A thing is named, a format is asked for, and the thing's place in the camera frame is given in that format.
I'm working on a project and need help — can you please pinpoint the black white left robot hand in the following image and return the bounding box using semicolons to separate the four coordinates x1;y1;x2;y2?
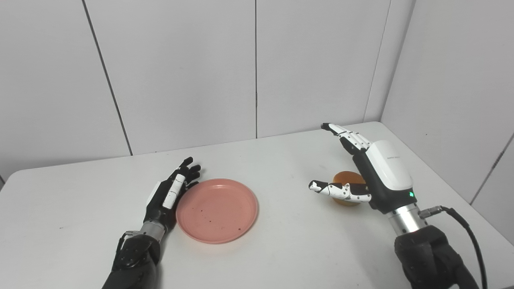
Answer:
143;157;201;232

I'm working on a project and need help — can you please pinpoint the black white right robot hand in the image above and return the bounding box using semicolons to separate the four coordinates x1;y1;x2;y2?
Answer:
308;123;418;215

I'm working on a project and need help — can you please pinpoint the toy hamburger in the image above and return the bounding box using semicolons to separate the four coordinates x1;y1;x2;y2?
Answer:
332;171;367;207

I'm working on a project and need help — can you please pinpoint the pink round plate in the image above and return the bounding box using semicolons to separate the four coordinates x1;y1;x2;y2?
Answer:
176;179;259;244

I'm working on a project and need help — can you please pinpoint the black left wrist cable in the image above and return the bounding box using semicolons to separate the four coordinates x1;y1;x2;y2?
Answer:
115;230;139;263

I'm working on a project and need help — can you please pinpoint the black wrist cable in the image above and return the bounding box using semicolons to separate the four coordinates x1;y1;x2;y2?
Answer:
418;206;489;289
115;230;139;263

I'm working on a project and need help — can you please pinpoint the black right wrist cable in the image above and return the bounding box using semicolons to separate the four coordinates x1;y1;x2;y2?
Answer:
418;206;489;289

